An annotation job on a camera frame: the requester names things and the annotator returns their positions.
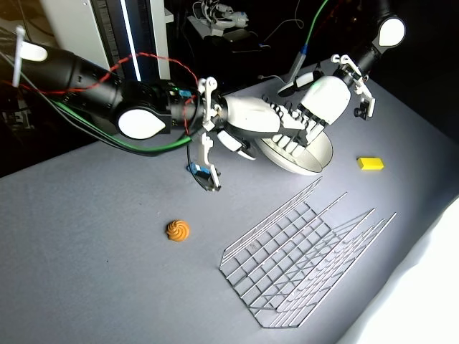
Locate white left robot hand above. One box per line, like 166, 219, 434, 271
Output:
278, 70, 351, 147

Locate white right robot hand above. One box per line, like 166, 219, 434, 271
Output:
216, 93, 313, 161

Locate blue block with two holes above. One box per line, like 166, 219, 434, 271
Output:
186, 162, 209, 179

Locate black box in background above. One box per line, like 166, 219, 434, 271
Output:
210, 28, 263, 55

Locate yellow rectangular block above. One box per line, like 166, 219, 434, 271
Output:
356, 156, 385, 171

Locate white gadgets in background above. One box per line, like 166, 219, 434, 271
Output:
188, 0, 250, 37

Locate orange swirl cookie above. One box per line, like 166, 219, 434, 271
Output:
166, 219, 191, 243

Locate white robot column with light strip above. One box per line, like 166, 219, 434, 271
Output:
39, 0, 171, 82

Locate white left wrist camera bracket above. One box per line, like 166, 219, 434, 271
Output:
329, 53, 377, 121

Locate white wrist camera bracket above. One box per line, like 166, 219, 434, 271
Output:
329, 53, 377, 121
186, 76, 223, 193

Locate grey cable adapter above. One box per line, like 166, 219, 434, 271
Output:
286, 50, 308, 85

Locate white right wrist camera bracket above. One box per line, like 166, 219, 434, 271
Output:
186, 76, 223, 193

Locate green cable with blue plug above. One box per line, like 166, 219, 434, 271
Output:
302, 0, 330, 54

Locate thin white looped cable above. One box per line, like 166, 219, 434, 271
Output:
262, 0, 306, 46

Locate silver wire dish rack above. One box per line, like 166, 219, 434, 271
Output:
218, 176, 398, 329

